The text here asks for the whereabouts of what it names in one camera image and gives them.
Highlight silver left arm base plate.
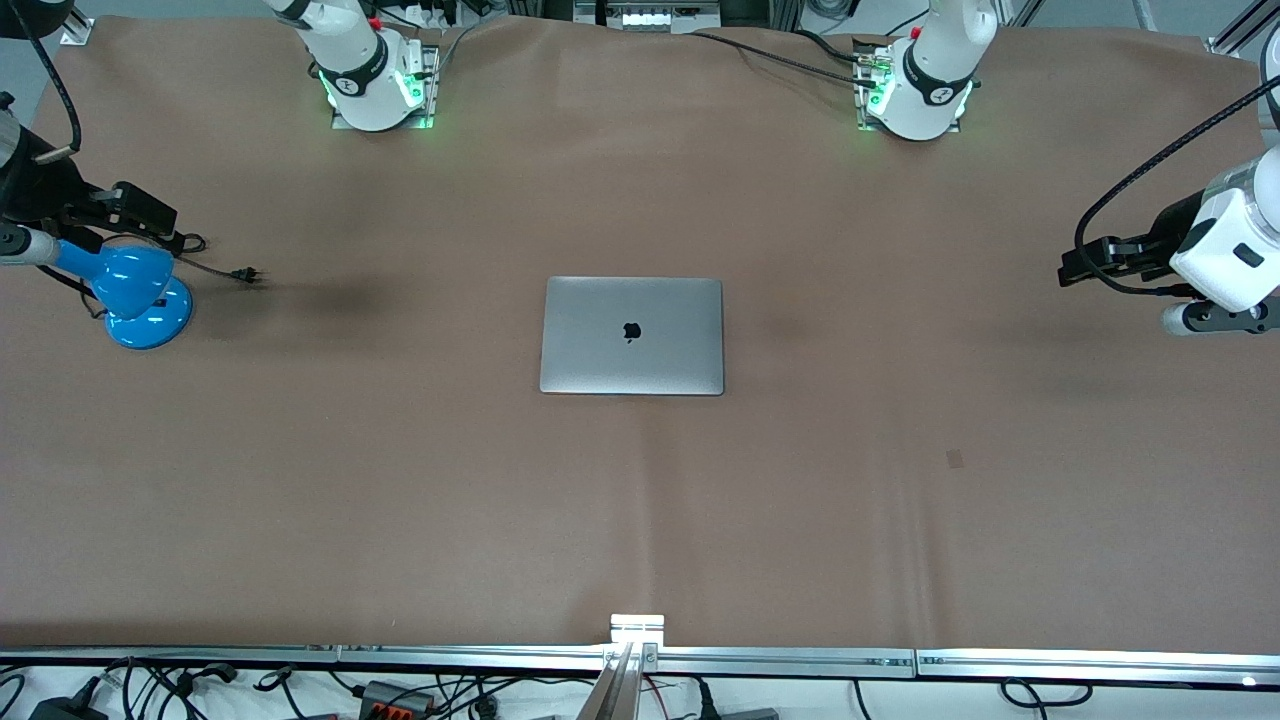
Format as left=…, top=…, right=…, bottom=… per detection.
left=854, top=40, right=973, bottom=134

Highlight aluminium profile beam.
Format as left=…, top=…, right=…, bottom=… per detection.
left=575, top=643, right=657, bottom=720

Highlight brown table mat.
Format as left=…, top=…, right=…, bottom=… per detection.
left=0, top=15, right=1280, bottom=651

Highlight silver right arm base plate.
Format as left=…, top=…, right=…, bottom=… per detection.
left=332, top=44, right=441, bottom=132

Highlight blue desk lamp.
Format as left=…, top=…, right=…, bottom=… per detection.
left=50, top=238, right=194, bottom=351

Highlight black lamp cord with plug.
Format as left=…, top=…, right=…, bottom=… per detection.
left=172, top=233, right=267, bottom=287

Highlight black power adapter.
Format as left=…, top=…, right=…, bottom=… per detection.
left=28, top=693, right=109, bottom=720

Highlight shiny metal bracket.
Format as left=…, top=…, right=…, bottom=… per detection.
left=610, top=613, right=666, bottom=651

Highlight black looped floor cable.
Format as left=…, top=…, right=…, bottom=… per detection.
left=1002, top=677, right=1094, bottom=712

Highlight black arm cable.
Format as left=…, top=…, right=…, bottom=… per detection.
left=28, top=0, right=83, bottom=167
left=1073, top=82, right=1280, bottom=298

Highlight dark connector block orange levers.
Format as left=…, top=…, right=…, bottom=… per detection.
left=358, top=680, right=438, bottom=717

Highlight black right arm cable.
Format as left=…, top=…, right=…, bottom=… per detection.
left=28, top=0, right=83, bottom=167

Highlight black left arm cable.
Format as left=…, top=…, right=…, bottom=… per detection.
left=1073, top=82, right=1280, bottom=298

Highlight grey laptop with black keyboard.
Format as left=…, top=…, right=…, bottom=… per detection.
left=539, top=276, right=726, bottom=397

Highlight grey device with white ports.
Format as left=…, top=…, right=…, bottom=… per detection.
left=574, top=0, right=722, bottom=34

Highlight grey thin base cable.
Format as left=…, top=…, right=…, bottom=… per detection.
left=434, top=18, right=483, bottom=79

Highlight aluminium table edge rail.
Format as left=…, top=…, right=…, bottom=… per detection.
left=916, top=650, right=1280, bottom=689
left=0, top=645, right=341, bottom=667
left=655, top=647, right=917, bottom=679
left=338, top=645, right=613, bottom=673

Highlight thick black base cable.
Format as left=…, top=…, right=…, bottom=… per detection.
left=690, top=29, right=883, bottom=89

